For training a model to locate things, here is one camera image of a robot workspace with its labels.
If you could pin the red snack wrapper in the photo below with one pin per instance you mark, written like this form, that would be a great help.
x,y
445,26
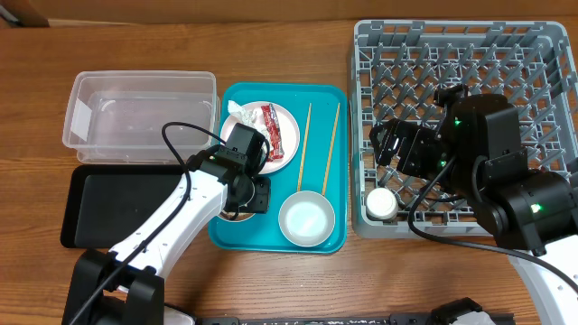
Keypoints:
x,y
276,151

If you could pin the black tray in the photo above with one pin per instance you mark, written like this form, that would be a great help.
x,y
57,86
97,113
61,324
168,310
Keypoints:
x,y
107,203

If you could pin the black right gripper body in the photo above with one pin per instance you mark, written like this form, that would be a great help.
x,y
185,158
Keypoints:
x,y
422,153

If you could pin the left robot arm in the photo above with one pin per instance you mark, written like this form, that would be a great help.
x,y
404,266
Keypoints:
x,y
126,284

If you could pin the clear plastic bin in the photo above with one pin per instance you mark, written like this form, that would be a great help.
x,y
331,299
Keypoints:
x,y
133,116

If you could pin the right wooden chopstick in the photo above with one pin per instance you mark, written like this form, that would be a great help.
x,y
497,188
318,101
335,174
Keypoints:
x,y
330,152

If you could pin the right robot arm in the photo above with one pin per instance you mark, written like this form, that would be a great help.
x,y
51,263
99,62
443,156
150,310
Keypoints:
x,y
476,154

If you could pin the teal plastic tray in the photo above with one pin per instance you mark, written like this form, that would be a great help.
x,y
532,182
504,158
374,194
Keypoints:
x,y
262,231

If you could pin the grey bowl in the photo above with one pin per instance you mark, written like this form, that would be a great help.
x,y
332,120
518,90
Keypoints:
x,y
306,218

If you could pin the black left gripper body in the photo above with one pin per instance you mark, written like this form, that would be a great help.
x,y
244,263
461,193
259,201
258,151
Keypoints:
x,y
260,199

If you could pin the pink bowl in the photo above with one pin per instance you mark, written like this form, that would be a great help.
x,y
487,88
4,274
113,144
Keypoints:
x,y
241,217

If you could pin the white tissue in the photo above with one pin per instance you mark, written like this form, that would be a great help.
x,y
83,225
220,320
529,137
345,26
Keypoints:
x,y
251,118

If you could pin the white round plate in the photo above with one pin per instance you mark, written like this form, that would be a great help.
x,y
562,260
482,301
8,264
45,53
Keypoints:
x,y
289,132

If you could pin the grey dishwasher rack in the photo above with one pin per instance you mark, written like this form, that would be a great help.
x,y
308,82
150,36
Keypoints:
x,y
397,65

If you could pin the white paper cup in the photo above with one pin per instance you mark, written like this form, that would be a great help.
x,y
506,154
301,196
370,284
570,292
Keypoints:
x,y
381,204

